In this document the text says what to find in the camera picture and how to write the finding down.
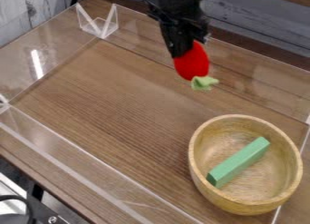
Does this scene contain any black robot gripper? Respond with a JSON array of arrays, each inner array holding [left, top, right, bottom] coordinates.
[[145, 0, 210, 58]]

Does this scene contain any red plush strawberry toy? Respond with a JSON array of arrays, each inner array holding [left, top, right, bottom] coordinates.
[[174, 42, 219, 91]]

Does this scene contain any wooden oval bowl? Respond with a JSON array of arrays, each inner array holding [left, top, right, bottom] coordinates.
[[187, 114, 303, 216]]

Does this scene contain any green rectangular block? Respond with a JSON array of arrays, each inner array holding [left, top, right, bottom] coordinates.
[[206, 137, 270, 188]]

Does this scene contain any clear acrylic table barrier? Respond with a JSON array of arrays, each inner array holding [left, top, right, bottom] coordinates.
[[0, 95, 202, 224]]

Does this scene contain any clear acrylic corner bracket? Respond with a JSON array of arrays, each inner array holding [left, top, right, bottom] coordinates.
[[75, 4, 119, 39]]

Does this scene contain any black metal table frame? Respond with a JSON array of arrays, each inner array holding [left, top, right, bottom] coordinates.
[[0, 154, 83, 224]]

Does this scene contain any black cable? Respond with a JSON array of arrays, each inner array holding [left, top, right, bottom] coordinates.
[[0, 194, 40, 224]]

